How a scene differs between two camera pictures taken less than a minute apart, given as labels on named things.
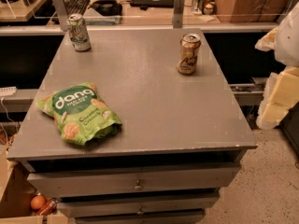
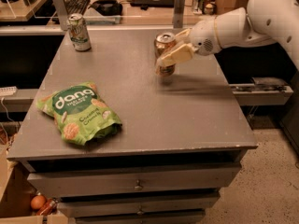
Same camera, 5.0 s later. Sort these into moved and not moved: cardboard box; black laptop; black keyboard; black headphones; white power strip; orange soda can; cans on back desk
Moved: orange soda can
Not moved: black keyboard; black laptop; cardboard box; cans on back desk; black headphones; white power strip
